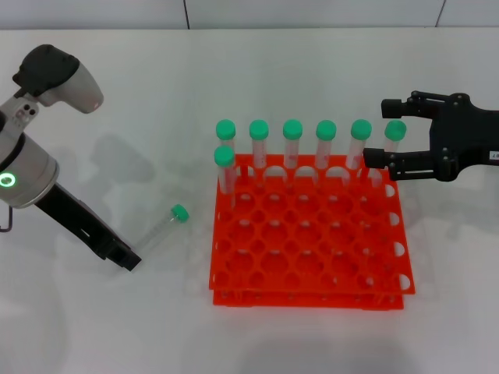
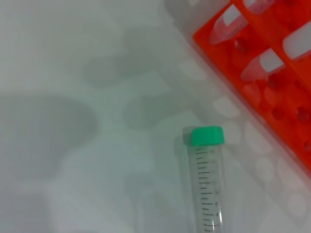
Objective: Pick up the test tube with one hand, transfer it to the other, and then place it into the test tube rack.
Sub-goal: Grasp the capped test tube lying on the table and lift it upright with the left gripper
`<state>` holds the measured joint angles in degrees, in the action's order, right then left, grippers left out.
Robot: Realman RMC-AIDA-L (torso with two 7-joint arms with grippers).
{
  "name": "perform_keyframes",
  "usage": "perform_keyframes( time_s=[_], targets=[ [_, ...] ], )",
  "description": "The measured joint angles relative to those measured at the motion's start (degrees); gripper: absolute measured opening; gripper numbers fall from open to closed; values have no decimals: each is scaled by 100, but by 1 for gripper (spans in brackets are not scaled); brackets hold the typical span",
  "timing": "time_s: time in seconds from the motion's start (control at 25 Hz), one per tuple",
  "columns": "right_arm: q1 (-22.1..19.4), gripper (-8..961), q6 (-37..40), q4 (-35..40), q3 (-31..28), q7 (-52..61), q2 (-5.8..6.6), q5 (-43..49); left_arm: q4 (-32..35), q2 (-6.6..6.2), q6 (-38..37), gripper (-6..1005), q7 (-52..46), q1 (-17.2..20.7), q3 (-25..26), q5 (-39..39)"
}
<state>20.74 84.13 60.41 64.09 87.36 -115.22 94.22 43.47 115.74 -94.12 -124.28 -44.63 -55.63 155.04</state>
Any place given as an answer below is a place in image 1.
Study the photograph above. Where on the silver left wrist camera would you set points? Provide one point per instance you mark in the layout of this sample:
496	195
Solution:
74	85

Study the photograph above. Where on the clear test tube green cap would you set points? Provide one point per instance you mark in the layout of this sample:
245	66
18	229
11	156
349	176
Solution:
224	156
361	129
293	129
259	129
226	129
395	129
180	211
326	130

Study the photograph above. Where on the orange test tube rack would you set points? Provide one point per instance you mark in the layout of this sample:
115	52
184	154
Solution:
312	241

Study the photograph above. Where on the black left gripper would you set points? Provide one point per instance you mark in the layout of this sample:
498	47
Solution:
74	216

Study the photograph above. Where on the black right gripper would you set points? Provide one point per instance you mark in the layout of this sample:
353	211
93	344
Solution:
464	132

